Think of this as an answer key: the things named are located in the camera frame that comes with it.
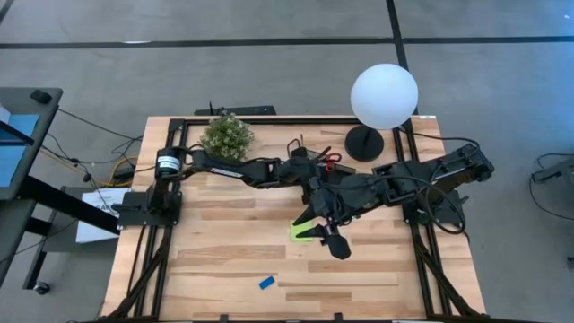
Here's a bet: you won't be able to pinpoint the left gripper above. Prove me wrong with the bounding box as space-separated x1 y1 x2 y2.
277 146 334 188

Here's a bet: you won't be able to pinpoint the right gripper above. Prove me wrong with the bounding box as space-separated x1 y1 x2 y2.
291 173 387 260

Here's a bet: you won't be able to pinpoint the red handled scissors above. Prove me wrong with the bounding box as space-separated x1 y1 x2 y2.
313 146 344 173

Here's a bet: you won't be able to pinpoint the black mesh desk organizer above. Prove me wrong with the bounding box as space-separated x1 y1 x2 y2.
291 143 355 180

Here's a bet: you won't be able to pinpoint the green sticky note pad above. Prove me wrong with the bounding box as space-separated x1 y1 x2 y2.
289 219 315 244

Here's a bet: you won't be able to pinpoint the white globe table lamp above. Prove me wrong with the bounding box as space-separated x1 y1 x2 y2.
344 63 420 162

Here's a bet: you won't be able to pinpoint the artificial plant in black pot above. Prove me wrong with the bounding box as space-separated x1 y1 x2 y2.
199 112 256 162

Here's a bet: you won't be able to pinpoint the white paper sheet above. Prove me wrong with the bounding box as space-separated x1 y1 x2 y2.
74 187 131 244

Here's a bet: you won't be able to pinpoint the grey side desk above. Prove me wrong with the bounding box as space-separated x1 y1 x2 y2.
0 87 120 291

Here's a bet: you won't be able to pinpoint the blue screen monitor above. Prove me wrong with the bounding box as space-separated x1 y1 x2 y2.
0 105 41 189

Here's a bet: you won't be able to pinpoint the black aluminium table frame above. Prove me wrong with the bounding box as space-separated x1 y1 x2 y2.
105 117 483 322

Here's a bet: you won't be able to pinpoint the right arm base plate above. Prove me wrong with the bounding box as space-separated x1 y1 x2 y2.
401 188 470 225

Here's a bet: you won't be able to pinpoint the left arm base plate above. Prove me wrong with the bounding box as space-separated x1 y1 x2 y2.
111 191 183 228

